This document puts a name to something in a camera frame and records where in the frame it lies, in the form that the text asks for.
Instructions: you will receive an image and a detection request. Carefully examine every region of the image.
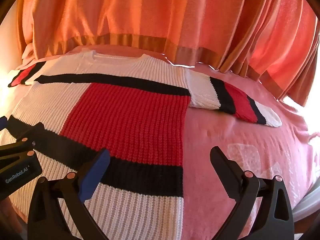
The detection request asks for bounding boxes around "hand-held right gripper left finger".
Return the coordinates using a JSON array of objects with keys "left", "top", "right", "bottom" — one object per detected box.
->
[{"left": 27, "top": 148, "right": 112, "bottom": 240}]

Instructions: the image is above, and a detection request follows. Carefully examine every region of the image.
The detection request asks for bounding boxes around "white red black knit sweater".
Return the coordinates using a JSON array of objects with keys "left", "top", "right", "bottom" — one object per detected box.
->
[{"left": 0, "top": 50, "right": 283, "bottom": 240}]

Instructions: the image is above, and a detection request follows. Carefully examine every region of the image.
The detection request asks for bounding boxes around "pink printed bedsheet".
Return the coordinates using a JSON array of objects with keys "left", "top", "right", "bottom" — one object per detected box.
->
[{"left": 0, "top": 44, "right": 320, "bottom": 240}]

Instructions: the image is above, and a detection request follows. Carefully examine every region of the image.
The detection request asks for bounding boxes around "orange curtain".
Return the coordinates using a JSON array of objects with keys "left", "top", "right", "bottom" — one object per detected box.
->
[{"left": 15, "top": 0, "right": 320, "bottom": 107}]

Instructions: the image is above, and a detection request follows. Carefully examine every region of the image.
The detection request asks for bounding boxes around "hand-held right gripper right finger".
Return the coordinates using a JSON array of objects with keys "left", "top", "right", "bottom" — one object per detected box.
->
[{"left": 210, "top": 146, "right": 295, "bottom": 240}]

